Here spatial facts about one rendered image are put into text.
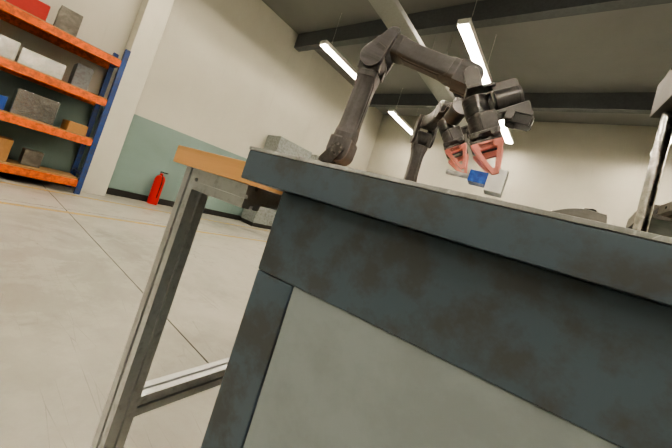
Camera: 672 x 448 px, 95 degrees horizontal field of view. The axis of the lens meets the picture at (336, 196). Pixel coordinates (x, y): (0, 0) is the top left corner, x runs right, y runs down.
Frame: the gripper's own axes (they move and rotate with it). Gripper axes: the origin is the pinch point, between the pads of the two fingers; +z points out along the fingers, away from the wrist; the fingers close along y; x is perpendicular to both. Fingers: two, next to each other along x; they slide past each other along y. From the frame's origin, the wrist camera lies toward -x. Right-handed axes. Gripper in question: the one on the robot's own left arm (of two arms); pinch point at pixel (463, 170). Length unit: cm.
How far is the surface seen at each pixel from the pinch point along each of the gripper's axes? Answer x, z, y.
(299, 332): 22, 40, -73
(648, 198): -84, 5, 108
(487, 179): -2.8, 15.3, -28.6
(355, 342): 16, 41, -73
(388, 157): 157, -416, 751
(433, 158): 32, -351, 729
